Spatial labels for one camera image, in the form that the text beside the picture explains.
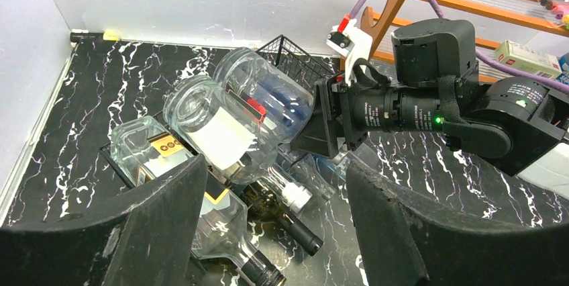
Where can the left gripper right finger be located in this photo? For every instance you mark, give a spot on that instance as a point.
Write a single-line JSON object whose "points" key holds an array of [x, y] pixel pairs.
{"points": [[406, 238]]}

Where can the coloured marker pen pack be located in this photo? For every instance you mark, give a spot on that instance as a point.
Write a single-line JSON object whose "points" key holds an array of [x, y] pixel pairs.
{"points": [[556, 12]]}

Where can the white red small box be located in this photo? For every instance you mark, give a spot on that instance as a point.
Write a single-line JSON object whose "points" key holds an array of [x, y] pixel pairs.
{"points": [[527, 59]]}

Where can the clear square liquor bottle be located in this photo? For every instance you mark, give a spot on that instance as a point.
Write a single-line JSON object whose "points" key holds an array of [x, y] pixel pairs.
{"points": [[196, 216]]}

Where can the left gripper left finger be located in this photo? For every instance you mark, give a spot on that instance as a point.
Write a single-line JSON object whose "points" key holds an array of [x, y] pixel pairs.
{"points": [[94, 247]]}

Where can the clear round silver-cap bottle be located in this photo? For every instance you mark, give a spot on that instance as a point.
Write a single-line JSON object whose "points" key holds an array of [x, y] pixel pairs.
{"points": [[239, 147]]}

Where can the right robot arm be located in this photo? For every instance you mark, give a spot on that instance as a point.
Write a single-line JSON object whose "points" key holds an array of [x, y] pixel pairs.
{"points": [[518, 124]]}

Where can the blue label plastic jar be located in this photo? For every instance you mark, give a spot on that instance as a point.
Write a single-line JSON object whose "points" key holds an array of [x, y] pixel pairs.
{"points": [[564, 76]]}

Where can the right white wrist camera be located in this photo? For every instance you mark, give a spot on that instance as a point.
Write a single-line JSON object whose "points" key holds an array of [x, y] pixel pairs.
{"points": [[351, 43]]}

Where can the clear round flask bottle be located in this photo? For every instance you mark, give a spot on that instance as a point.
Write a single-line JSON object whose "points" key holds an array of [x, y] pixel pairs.
{"points": [[281, 104]]}

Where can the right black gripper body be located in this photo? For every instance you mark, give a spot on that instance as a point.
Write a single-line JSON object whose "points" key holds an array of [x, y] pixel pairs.
{"points": [[329, 121]]}

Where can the orange wooden shelf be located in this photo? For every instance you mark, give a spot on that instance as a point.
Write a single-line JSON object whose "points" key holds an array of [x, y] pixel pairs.
{"points": [[523, 13]]}

